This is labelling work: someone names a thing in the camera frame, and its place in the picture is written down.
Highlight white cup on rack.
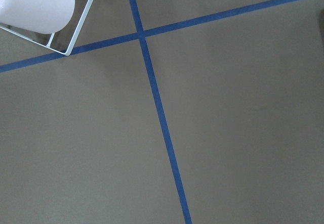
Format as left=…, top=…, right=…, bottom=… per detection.
left=1, top=0, right=75, bottom=34

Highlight white wire cup rack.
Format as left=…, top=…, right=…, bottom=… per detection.
left=1, top=0, right=94, bottom=56

